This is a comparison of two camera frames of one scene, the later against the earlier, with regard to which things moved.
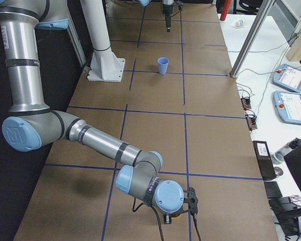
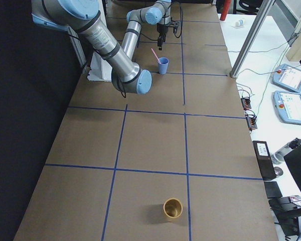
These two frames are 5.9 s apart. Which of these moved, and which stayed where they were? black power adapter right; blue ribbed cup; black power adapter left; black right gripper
Moved: black right gripper
Stayed: black power adapter left; blue ribbed cup; black power adapter right
